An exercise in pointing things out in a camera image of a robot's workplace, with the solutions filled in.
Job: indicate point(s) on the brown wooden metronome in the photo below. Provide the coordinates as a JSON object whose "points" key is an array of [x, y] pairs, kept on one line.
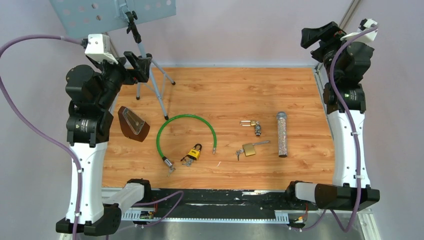
{"points": [[132, 126]]}

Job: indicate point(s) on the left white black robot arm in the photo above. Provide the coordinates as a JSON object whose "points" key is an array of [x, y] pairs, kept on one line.
{"points": [[93, 90]]}

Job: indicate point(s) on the green cable lock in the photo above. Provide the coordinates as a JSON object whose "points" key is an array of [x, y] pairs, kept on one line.
{"points": [[174, 131]]}

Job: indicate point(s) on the large brass padlock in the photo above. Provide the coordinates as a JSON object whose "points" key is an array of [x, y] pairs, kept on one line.
{"points": [[249, 149]]}

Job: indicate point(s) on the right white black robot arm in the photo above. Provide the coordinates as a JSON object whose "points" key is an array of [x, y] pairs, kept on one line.
{"points": [[346, 57]]}

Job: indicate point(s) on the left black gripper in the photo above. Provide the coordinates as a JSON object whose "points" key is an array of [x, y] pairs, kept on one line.
{"points": [[140, 72]]}

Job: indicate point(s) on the keys of cable lock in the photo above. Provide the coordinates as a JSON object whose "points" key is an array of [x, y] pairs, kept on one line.
{"points": [[171, 169]]}

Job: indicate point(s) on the keys of yellow padlock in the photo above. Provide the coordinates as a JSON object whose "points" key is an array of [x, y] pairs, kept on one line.
{"points": [[188, 160]]}

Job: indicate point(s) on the glittery silver microphone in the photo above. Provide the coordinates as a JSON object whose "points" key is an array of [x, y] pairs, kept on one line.
{"points": [[282, 134]]}

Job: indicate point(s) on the small brass padlock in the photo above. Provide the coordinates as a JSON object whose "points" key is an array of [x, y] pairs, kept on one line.
{"points": [[252, 123]]}

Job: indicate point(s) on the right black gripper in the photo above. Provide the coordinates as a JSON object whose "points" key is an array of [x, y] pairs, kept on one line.
{"points": [[329, 34]]}

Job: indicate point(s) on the yellow black padlock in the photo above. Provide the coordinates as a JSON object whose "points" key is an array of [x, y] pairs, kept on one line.
{"points": [[195, 152]]}

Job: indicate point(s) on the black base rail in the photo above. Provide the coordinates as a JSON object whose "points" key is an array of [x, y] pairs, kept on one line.
{"points": [[226, 205]]}

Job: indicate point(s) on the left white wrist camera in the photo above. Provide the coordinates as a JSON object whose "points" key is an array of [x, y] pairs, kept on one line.
{"points": [[99, 49]]}

